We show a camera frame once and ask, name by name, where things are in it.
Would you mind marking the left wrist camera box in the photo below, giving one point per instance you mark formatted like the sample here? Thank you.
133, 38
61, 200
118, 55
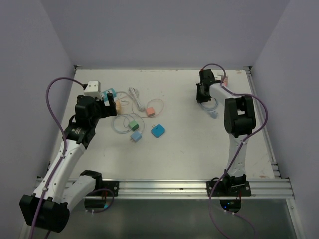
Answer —
93, 89

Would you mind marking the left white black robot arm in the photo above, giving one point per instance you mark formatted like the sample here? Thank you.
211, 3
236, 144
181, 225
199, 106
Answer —
51, 203

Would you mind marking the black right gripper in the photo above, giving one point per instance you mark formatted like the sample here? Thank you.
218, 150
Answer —
200, 99

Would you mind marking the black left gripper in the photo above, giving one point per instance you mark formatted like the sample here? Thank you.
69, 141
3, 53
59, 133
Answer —
107, 110

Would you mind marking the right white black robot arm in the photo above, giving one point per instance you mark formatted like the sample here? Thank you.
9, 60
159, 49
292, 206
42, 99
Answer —
239, 121

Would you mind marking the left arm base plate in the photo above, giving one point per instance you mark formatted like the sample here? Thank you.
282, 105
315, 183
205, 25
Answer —
111, 185

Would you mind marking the teal power strip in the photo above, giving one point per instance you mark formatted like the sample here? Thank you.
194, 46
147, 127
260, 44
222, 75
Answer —
108, 91

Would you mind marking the green charger plug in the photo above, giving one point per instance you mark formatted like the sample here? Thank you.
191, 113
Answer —
133, 125

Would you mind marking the light blue charger plug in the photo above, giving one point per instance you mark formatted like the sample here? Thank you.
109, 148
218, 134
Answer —
135, 136

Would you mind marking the aluminium front rail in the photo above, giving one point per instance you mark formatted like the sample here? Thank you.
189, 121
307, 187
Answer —
198, 189

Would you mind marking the pink charger plug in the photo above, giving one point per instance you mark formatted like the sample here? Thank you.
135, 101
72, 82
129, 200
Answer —
150, 112

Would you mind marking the blue cube socket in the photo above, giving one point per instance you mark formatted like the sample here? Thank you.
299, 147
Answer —
158, 130

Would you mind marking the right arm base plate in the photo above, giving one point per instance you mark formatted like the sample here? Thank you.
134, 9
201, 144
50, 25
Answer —
222, 190

